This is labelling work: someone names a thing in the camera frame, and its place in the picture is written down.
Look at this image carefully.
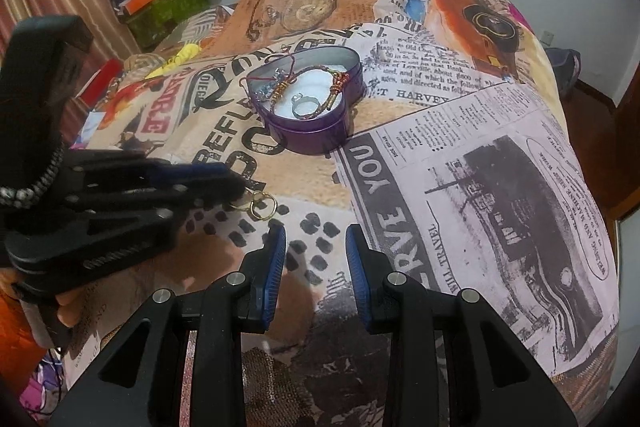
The yellow cloth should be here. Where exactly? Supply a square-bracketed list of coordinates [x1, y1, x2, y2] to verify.
[145, 42, 202, 80]

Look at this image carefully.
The dark grey backpack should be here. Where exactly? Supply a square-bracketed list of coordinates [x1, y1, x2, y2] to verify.
[542, 48, 582, 100]

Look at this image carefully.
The beaded wrist strap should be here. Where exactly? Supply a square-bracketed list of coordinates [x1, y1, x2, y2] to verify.
[0, 146, 67, 210]

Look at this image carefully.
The purple heart-shaped tin box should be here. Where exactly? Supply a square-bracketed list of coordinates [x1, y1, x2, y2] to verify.
[247, 47, 364, 156]

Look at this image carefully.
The red gold cord bracelet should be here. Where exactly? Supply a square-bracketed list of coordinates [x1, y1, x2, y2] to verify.
[244, 61, 352, 115]

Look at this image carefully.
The newspaper print blanket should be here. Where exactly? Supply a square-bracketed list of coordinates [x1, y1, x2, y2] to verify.
[65, 0, 621, 427]

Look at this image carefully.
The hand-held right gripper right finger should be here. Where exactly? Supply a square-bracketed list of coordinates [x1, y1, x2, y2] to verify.
[345, 223, 591, 427]

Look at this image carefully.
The green covered stand with clutter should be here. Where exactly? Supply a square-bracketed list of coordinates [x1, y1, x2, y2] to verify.
[125, 0, 213, 52]

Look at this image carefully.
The gold hoop earring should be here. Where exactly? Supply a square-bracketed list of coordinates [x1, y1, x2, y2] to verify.
[227, 189, 279, 222]

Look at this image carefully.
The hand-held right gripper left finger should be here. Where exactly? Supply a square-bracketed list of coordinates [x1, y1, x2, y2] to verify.
[50, 224, 288, 427]

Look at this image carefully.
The silver ring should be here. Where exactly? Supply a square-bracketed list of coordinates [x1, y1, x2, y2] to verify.
[288, 93, 317, 120]

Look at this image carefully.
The red and white box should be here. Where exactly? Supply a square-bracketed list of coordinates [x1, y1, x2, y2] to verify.
[75, 58, 124, 108]

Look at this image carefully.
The blue silver pendant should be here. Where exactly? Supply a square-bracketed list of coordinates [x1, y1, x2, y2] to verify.
[254, 69, 287, 108]

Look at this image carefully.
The person's left hand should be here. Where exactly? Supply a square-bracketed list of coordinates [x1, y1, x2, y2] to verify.
[52, 289, 83, 327]

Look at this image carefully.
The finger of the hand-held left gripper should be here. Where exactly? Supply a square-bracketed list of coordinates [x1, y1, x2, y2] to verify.
[62, 151, 253, 200]
[2, 187, 251, 280]

